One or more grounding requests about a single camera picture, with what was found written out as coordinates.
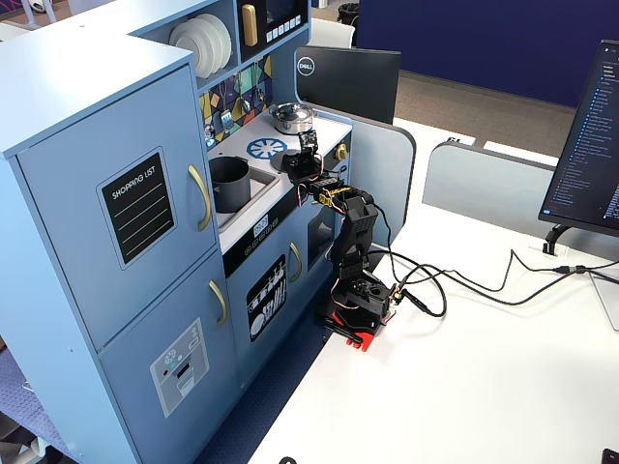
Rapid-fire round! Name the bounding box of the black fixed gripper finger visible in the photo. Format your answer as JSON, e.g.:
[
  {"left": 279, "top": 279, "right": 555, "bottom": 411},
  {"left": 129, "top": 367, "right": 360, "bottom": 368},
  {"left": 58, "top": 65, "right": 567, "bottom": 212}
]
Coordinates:
[{"left": 281, "top": 150, "right": 323, "bottom": 172}]

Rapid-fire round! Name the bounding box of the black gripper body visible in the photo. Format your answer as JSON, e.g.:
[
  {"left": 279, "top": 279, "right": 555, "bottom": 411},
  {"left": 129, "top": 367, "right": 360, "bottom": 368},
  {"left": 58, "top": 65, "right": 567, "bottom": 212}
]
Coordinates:
[{"left": 296, "top": 160, "right": 350, "bottom": 198}]

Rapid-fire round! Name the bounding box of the shiny steel pot with lid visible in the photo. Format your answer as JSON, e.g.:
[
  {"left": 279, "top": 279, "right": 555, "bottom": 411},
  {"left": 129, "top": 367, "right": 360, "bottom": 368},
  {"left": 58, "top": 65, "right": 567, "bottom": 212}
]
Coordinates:
[{"left": 268, "top": 101, "right": 316, "bottom": 136}]

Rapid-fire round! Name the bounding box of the gray rounded desk divider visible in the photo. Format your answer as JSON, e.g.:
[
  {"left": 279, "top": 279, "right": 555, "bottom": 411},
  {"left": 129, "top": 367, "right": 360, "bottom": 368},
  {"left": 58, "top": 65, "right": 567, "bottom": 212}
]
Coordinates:
[{"left": 311, "top": 106, "right": 418, "bottom": 252}]

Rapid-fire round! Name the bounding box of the gray cylindrical pot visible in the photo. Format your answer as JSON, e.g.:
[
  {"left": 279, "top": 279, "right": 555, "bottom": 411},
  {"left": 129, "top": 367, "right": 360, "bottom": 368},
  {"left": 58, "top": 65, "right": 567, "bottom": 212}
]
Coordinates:
[{"left": 208, "top": 155, "right": 253, "bottom": 216}]

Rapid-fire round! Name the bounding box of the hanging metal toy ladle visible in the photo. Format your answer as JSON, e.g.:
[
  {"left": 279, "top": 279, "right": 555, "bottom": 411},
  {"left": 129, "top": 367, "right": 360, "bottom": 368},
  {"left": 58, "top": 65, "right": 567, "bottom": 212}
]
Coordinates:
[{"left": 238, "top": 72, "right": 253, "bottom": 114}]

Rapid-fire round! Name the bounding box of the hanging metal toy spatula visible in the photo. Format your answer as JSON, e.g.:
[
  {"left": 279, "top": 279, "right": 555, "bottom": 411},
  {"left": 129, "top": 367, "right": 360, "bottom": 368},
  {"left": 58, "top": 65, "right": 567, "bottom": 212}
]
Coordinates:
[{"left": 220, "top": 86, "right": 235, "bottom": 132}]

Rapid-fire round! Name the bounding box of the black Dell monitor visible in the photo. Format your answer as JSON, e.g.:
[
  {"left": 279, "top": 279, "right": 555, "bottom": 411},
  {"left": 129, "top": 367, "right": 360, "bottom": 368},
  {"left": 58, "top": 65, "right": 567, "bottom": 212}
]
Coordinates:
[{"left": 293, "top": 45, "right": 403, "bottom": 127}]

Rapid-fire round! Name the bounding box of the white office chair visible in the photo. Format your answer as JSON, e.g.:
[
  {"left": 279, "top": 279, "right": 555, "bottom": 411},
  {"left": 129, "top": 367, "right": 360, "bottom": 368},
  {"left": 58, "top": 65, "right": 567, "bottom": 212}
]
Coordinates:
[{"left": 309, "top": 17, "right": 357, "bottom": 50}]

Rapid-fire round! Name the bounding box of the white toy plate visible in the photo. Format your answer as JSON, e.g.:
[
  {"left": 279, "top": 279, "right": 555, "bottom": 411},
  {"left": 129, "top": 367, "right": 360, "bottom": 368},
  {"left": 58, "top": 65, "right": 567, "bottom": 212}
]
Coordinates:
[
  {"left": 168, "top": 18, "right": 215, "bottom": 78},
  {"left": 187, "top": 14, "right": 226, "bottom": 72},
  {"left": 198, "top": 12, "right": 234, "bottom": 67}
]

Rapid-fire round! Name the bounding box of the gray low desk divider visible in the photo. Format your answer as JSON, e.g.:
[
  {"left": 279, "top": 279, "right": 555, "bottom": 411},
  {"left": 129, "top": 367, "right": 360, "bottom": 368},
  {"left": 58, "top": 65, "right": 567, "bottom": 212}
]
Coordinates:
[{"left": 422, "top": 139, "right": 619, "bottom": 262}]

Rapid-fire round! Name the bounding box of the blue toy kitchen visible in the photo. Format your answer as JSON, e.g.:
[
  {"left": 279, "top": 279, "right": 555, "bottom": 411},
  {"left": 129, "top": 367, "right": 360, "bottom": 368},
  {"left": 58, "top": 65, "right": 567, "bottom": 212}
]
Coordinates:
[{"left": 0, "top": 0, "right": 355, "bottom": 464}]

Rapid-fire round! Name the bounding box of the black monitor stand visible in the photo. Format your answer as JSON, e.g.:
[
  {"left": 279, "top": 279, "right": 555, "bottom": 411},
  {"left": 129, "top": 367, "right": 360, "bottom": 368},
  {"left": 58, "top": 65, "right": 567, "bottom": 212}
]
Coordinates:
[{"left": 542, "top": 223, "right": 572, "bottom": 256}]

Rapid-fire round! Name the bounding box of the monitor with lit screen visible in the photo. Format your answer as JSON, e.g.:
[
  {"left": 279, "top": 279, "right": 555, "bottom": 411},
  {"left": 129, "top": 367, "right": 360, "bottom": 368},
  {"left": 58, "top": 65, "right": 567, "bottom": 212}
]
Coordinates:
[{"left": 538, "top": 38, "right": 619, "bottom": 239}]

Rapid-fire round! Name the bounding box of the silver flat stand base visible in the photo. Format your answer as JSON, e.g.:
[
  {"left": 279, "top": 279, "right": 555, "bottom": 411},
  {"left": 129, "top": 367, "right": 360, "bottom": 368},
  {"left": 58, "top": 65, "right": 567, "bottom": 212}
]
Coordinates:
[{"left": 589, "top": 273, "right": 619, "bottom": 333}]

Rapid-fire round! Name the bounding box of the gold dishwasher door handle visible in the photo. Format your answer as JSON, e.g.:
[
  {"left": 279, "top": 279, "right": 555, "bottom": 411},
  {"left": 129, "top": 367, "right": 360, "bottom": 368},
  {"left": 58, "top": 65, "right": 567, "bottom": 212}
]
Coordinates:
[{"left": 288, "top": 241, "right": 305, "bottom": 283}]

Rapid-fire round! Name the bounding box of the gold fridge door handle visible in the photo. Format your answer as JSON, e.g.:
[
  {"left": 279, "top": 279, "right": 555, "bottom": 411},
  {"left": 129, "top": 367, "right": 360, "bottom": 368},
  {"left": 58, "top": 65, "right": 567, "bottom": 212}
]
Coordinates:
[{"left": 187, "top": 163, "right": 215, "bottom": 233}]

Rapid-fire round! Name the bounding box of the gold microwave handle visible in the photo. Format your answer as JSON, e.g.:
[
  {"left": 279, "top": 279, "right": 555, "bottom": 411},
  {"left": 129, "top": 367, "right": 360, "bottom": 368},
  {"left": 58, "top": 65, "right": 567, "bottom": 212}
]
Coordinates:
[{"left": 241, "top": 3, "right": 259, "bottom": 47}]

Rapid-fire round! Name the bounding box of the gold freezer door handle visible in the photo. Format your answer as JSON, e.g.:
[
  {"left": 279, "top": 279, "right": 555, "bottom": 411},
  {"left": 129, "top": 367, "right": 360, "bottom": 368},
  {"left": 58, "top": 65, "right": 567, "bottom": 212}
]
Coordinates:
[{"left": 208, "top": 279, "right": 229, "bottom": 327}]

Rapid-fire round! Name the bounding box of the looped black cable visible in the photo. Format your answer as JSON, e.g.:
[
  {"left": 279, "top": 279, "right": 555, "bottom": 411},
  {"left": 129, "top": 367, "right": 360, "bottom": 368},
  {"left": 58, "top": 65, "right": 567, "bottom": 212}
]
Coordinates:
[{"left": 394, "top": 263, "right": 449, "bottom": 320}]

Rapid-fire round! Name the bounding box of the red robot base mount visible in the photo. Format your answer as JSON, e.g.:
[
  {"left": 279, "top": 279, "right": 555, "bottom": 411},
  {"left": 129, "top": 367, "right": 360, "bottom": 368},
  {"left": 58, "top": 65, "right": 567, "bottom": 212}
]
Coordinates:
[{"left": 316, "top": 308, "right": 398, "bottom": 354}]

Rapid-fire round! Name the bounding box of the long black cable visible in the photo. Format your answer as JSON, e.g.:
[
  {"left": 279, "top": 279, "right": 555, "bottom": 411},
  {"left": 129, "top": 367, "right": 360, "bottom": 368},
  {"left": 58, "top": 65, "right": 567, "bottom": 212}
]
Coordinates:
[{"left": 367, "top": 247, "right": 619, "bottom": 307}]

